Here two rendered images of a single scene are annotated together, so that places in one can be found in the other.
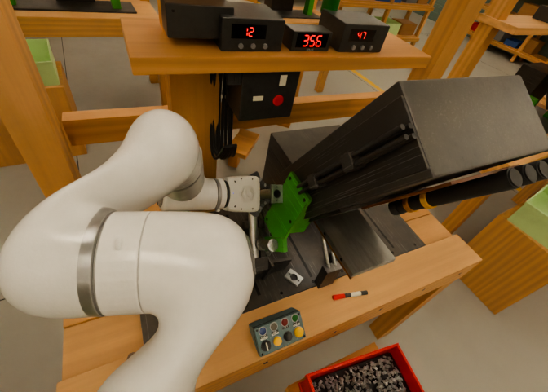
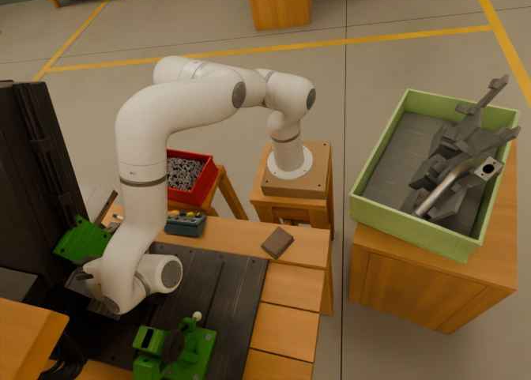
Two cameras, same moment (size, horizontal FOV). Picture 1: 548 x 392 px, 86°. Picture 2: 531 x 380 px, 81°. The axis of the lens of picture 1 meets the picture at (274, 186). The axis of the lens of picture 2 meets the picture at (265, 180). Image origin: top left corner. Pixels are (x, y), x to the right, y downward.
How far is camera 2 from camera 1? 0.77 m
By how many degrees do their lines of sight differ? 70
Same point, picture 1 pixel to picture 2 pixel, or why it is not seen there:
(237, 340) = (211, 232)
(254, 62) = not seen: outside the picture
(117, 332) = (282, 286)
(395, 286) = not seen: hidden behind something
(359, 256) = (96, 197)
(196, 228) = (168, 61)
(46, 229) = (213, 69)
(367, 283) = (106, 221)
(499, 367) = not seen: hidden behind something
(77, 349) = (311, 288)
